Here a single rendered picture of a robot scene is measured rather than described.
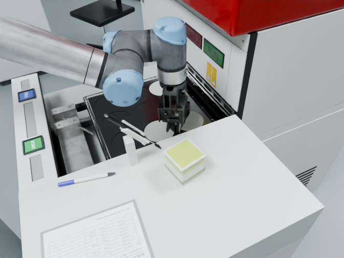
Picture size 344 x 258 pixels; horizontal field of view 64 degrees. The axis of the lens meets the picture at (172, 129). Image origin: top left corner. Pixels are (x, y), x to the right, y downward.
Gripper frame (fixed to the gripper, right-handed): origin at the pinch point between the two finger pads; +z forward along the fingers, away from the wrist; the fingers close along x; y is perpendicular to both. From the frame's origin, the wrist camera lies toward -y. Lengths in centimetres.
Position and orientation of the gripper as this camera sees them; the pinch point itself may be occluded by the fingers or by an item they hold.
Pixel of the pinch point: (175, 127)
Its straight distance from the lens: 88.7
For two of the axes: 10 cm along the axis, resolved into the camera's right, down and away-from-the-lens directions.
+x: 9.9, 0.9, -1.4
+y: -1.6, 6.9, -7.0
